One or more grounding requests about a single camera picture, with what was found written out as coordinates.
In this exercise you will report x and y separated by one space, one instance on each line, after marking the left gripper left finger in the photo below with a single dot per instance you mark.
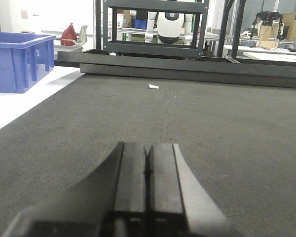
109 201

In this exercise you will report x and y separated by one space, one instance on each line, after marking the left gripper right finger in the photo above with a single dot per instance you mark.
179 206

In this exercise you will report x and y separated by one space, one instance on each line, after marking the white paper scrap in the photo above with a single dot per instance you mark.
151 86

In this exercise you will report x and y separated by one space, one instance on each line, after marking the blue plastic crate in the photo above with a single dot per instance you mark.
24 60

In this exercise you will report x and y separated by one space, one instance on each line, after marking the white work table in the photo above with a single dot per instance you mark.
266 54

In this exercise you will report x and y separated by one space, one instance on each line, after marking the red bag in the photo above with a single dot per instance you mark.
69 36

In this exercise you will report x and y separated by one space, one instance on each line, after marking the grey plastic chair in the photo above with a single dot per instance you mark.
82 38

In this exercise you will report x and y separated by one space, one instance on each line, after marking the white humanoid robot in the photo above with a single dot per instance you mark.
169 27

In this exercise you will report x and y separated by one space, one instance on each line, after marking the black metal shelf rack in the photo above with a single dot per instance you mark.
105 27

